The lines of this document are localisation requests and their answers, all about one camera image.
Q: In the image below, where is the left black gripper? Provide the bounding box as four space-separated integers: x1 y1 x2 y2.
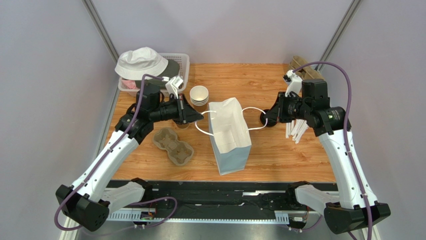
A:
150 94 204 126

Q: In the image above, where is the white paper coffee cup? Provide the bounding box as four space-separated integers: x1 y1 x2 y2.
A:
176 123 190 129

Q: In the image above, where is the brown cardboard cup carrier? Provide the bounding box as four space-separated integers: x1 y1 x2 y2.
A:
152 127 194 167

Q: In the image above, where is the white paper bag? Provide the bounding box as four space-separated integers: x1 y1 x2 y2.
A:
195 97 266 176

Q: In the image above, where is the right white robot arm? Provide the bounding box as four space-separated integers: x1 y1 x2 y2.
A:
260 78 391 235

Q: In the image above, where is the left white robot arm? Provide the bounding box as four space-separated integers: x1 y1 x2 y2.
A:
54 83 204 232

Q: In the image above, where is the stack of paper cups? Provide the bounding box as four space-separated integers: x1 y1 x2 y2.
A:
189 85 209 113

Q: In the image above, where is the bundle of wrapped straws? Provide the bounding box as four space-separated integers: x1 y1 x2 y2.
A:
285 119 309 144

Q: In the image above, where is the olive green cloth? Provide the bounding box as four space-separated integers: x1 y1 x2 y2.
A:
145 59 180 90

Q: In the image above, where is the cardboard cup carrier stack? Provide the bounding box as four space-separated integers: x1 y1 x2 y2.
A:
288 55 324 80

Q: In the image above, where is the white plastic basket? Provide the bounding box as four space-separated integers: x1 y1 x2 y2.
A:
117 53 190 97

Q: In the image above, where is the pink cloth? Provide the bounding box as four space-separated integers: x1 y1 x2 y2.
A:
121 78 138 90

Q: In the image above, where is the white bucket hat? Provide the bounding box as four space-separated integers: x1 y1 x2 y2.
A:
114 47 169 81

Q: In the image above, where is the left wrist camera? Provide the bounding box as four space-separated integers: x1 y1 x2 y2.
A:
165 75 184 99

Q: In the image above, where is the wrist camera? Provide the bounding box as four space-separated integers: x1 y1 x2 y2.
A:
165 75 184 99
283 70 303 97

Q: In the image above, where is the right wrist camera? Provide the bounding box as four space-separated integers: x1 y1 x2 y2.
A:
283 70 303 97

